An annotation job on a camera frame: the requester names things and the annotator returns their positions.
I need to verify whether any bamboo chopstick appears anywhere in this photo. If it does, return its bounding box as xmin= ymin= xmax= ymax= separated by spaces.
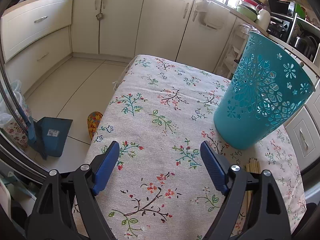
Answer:
xmin=243 ymin=157 xmax=261 ymax=213

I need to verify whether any colourful floral slipper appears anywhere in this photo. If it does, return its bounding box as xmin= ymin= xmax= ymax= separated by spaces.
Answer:
xmin=87 ymin=111 xmax=103 ymax=139

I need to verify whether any floral tablecloth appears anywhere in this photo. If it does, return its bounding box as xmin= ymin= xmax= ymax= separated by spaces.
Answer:
xmin=86 ymin=55 xmax=306 ymax=239

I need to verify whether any blue dustpan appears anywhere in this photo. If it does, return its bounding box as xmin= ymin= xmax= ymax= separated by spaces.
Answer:
xmin=27 ymin=116 xmax=73 ymax=160

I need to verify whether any teal perforated plastic basket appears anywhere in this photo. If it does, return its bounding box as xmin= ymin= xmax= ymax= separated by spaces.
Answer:
xmin=214 ymin=31 xmax=315 ymax=150

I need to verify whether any white storage rack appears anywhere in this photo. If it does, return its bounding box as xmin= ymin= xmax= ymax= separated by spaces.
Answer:
xmin=214 ymin=23 xmax=252 ymax=79

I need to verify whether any white thermos jug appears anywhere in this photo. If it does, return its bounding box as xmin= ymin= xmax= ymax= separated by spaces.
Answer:
xmin=255 ymin=5 xmax=271 ymax=31

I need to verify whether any green bowl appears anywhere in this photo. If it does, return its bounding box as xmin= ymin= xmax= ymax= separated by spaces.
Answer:
xmin=236 ymin=5 xmax=257 ymax=22

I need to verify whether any black toaster oven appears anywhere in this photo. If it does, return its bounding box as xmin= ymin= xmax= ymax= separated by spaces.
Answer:
xmin=267 ymin=12 xmax=293 ymax=42

